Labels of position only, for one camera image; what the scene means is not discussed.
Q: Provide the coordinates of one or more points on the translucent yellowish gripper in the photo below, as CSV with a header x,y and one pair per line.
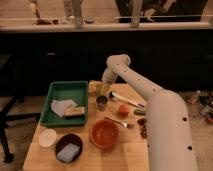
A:
x,y
104,89

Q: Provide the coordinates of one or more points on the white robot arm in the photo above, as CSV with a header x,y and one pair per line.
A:
x,y
169,139

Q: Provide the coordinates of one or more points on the green cup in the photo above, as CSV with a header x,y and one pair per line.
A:
x,y
98,90

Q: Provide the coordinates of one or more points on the small metal cup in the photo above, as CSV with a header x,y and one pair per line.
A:
x,y
102,102

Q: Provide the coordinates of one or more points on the white paper cup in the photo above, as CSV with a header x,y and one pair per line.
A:
x,y
47,138

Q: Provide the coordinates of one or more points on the orange round fruit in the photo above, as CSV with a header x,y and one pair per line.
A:
x,y
123,110

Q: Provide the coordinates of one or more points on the tan wooden block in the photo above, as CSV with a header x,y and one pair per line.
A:
x,y
74,111

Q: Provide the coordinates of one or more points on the green plastic tray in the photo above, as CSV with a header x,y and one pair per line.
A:
x,y
62,96

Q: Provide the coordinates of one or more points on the metal fork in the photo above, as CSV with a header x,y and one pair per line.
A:
x,y
124,124

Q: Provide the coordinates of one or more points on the orange bowl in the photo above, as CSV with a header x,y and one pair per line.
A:
x,y
104,134

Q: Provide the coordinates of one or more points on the white folded cloth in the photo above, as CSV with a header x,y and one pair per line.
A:
x,y
59,106

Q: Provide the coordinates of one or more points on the bunch of dark grapes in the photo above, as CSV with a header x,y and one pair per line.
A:
x,y
142,126

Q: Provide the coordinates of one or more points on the dark brown bowl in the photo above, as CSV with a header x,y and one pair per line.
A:
x,y
65,140

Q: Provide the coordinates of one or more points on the blue sponge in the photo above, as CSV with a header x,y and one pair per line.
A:
x,y
68,153

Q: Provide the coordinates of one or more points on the black office chair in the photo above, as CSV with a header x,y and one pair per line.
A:
x,y
4,118

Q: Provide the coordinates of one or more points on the white handled kitchen tool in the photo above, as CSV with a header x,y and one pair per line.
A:
x,y
114,95

